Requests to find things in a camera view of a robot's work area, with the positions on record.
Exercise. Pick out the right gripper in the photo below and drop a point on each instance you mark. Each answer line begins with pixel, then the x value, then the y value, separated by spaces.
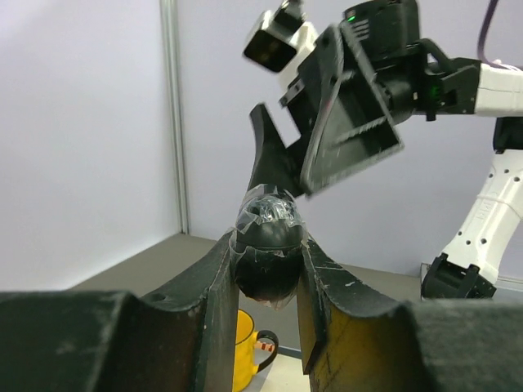
pixel 347 115

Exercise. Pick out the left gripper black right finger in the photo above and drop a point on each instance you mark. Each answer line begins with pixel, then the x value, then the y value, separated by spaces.
pixel 354 338

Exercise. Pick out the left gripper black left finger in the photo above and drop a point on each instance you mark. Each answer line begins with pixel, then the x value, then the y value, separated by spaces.
pixel 179 337

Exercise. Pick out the black earbud charging case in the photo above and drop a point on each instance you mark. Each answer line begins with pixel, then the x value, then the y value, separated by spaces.
pixel 266 246

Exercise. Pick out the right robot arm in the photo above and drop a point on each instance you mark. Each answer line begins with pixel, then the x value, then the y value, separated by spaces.
pixel 433 142

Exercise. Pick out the yellow enamel mug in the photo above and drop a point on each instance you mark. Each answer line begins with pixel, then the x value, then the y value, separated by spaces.
pixel 246 341

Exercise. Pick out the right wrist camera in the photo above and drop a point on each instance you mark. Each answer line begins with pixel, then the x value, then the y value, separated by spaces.
pixel 279 36

